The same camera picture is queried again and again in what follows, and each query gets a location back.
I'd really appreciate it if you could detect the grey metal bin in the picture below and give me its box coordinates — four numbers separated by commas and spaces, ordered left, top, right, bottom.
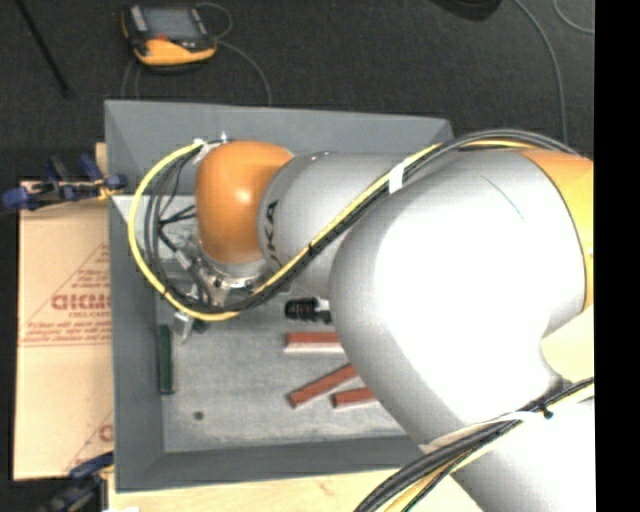
103, 99, 456, 491

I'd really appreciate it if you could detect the red-brown flat block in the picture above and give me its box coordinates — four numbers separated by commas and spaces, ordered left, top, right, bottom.
282, 331, 347, 355
330, 386, 377, 409
285, 363, 359, 409

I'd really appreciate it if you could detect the brown cardboard board, red print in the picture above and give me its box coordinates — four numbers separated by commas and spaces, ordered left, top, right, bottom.
11, 198, 116, 482

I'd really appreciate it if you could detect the black cylinder on white bracket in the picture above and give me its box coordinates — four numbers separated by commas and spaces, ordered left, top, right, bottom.
283, 296, 333, 324

